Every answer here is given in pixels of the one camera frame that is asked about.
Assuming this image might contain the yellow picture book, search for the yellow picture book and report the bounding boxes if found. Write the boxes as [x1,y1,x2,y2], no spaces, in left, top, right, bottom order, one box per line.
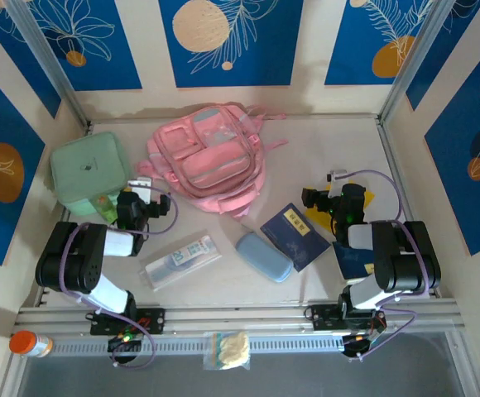
[305,188,377,233]

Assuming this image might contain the dark blue book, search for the dark blue book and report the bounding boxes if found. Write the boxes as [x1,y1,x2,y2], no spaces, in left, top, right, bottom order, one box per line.
[331,242,377,286]
[259,202,332,273]

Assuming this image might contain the clear plastic stationery box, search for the clear plastic stationery box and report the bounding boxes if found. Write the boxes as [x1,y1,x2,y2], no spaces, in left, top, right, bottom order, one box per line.
[139,231,223,292]

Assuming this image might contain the pink student backpack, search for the pink student backpack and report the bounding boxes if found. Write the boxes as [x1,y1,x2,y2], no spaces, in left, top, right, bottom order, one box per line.
[135,104,289,218]

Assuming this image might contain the grey-blue pencil case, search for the grey-blue pencil case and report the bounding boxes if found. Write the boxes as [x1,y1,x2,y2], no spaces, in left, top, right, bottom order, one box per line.
[234,232,294,284]

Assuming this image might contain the green lunch bag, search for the green lunch bag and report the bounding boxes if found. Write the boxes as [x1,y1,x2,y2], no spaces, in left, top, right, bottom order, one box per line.
[49,131,136,217]

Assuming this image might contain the plastic bag with white gloves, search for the plastic bag with white gloves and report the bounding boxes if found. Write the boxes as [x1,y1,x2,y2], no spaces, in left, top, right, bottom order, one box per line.
[202,330,252,371]

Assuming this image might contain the orange-capped bottle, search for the orange-capped bottle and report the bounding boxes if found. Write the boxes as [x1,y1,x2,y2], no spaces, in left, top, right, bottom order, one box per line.
[8,329,54,359]

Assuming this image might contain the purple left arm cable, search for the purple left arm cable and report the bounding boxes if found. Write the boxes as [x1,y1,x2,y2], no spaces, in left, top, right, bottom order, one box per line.
[60,184,180,371]

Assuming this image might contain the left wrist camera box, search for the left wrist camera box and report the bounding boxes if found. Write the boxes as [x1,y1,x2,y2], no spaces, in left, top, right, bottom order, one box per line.
[127,176,153,204]

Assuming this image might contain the aluminium table side rail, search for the aluminium table side rail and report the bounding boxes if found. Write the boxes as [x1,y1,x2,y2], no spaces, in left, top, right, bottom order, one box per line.
[376,117,444,299]

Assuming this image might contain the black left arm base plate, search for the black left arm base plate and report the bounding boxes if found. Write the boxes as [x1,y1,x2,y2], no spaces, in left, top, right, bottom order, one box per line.
[89,308,166,336]

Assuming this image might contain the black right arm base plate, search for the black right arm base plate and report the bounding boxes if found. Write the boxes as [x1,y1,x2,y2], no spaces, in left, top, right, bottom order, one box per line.
[309,304,388,332]

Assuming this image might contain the aluminium mounting rail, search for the aluminium mounting rail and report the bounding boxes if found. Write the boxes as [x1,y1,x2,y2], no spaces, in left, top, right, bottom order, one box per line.
[14,304,461,332]

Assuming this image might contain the grey slotted cable duct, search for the grey slotted cable duct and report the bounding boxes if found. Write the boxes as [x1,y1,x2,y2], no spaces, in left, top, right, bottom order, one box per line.
[51,333,345,357]

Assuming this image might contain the aluminium frame post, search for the aluminium frame post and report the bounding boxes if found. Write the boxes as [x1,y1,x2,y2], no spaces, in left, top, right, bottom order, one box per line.
[377,0,452,125]
[6,0,91,129]

